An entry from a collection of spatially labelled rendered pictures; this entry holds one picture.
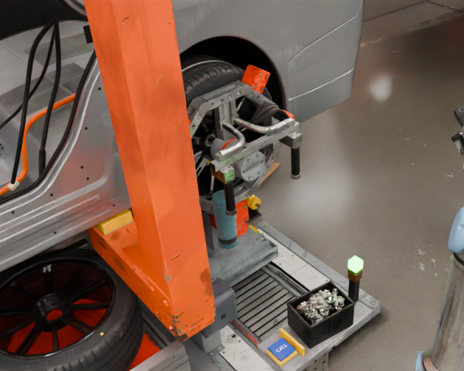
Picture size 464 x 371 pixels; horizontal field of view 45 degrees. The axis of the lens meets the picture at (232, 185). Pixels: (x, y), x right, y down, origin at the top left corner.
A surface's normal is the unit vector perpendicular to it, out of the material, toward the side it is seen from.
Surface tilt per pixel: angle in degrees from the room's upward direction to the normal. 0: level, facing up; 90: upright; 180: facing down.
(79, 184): 90
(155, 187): 90
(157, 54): 90
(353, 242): 0
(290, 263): 0
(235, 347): 0
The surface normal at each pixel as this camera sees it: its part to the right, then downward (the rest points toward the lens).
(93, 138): 0.62, 0.42
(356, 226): -0.08, -0.81
